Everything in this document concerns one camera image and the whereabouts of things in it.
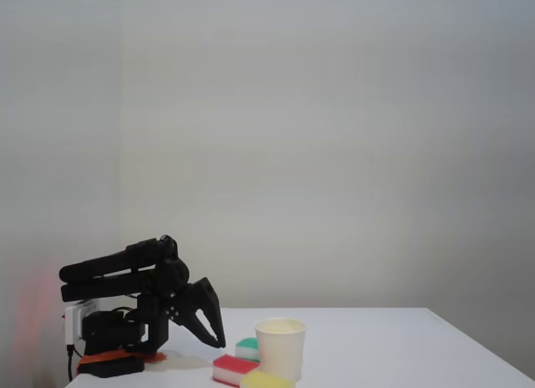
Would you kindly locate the green and white sponge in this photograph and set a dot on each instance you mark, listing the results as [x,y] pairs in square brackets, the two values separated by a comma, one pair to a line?
[248,347]

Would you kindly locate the red and white sponge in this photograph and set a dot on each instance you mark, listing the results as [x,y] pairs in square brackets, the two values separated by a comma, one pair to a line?
[234,368]

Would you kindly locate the black table clamp block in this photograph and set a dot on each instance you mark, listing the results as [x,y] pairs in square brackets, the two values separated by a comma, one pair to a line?
[117,367]

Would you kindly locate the orange clamp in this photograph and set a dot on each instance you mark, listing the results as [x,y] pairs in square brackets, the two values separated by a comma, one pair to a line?
[110,355]

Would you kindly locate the white paper cup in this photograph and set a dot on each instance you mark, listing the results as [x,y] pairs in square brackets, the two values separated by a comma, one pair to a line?
[281,350]

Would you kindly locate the yellow sponge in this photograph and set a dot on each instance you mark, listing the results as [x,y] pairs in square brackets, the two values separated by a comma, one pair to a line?
[265,380]

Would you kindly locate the white controller board holder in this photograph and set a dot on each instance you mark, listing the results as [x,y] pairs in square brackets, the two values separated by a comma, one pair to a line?
[73,323]

